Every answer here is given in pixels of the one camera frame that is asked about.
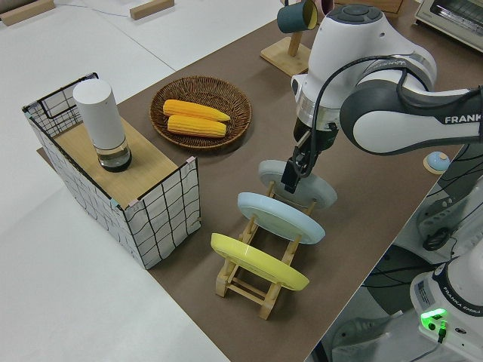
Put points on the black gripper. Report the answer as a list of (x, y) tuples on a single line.
[(320, 135)]

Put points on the gray plate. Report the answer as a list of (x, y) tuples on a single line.
[(317, 188)]

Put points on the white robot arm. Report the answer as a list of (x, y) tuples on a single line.
[(358, 37)]

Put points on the light blue plate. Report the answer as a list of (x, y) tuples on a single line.
[(279, 215)]

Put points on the yellow plate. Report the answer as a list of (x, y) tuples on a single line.
[(256, 260)]

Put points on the wooden mug rack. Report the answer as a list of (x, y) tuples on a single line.
[(285, 56)]

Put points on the wooden plate rack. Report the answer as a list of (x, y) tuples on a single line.
[(247, 292)]

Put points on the brown table mat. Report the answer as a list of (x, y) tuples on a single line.
[(226, 169)]

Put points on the brown wicker basket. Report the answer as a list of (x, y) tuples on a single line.
[(237, 102)]

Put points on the yellow corn cob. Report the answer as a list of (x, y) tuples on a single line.
[(192, 109), (196, 126)]

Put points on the blue desk bell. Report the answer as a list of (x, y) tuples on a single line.
[(437, 162)]

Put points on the black power adapter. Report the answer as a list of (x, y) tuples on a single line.
[(435, 239)]

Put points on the dark blue mug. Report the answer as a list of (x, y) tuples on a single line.
[(290, 17)]

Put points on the white cylinder bottle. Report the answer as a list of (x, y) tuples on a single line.
[(100, 117)]

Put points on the light wooden block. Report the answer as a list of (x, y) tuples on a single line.
[(22, 12), (151, 8)]

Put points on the white toaster oven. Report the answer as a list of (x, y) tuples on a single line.
[(453, 19)]

